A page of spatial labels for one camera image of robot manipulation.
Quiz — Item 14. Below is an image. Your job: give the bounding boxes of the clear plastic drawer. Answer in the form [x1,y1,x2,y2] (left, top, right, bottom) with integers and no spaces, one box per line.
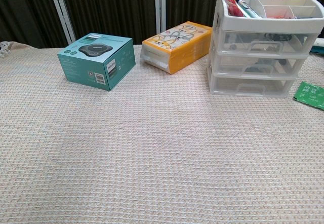
[209,72,297,98]

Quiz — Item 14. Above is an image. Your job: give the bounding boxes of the clear drawer with black items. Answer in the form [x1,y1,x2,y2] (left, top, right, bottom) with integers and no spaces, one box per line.
[214,28,318,57]

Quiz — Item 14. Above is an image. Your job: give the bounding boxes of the red orange small items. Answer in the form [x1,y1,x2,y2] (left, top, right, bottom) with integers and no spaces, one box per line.
[267,14,297,20]

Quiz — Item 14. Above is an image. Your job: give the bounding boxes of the teal speaker retail box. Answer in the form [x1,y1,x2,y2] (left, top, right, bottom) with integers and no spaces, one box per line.
[57,33,136,92]

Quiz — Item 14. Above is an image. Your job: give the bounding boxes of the black folding screen grey frame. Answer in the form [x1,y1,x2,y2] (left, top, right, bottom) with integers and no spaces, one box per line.
[0,0,324,50]

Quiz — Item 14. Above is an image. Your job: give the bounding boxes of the white marker with blue cap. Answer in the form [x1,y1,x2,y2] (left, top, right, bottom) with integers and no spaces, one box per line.
[235,0,262,19]

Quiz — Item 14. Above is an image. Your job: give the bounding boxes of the beige woven tablecloth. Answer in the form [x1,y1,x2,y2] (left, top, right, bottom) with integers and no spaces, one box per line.
[0,41,324,224]

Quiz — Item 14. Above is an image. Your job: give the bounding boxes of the green marker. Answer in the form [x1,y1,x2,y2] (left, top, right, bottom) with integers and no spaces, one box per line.
[237,4,254,18]

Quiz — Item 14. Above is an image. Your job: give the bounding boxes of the orange corgi print tissue pack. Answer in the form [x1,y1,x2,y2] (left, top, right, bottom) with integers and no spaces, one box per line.
[140,21,213,75]

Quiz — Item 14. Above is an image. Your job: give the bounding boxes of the white plastic drawer organizer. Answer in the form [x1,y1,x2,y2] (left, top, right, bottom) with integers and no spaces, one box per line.
[207,0,324,98]

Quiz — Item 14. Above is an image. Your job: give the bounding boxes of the clear drawer with dark items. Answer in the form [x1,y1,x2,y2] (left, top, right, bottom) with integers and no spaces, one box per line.
[211,50,308,78]

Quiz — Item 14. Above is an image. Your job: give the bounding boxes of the green foil packet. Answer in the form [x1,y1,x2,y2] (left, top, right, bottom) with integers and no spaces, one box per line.
[293,81,324,111]

